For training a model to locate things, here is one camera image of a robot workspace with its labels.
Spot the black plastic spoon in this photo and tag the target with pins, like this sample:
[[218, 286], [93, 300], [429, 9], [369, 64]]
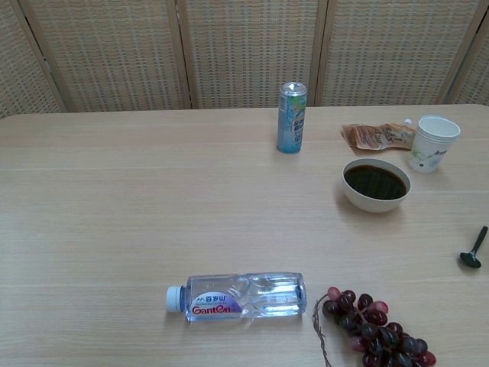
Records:
[[472, 256]]

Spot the white bowl with dark liquid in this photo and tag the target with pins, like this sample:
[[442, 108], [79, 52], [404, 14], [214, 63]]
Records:
[[376, 202]]

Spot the light blue drink can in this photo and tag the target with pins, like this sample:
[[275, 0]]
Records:
[[291, 122]]

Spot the clear plastic water bottle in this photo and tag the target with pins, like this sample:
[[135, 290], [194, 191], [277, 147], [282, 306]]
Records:
[[237, 298]]

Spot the woven rattan folding screen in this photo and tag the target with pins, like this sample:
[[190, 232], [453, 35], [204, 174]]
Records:
[[244, 53]]

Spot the orange spouted snack pouch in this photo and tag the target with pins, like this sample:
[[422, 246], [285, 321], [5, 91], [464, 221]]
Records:
[[372, 137]]

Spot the white printed paper cup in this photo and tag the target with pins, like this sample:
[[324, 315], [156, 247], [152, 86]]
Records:
[[428, 153]]

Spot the bunch of red grapes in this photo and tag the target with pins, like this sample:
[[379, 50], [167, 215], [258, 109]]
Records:
[[376, 330]]

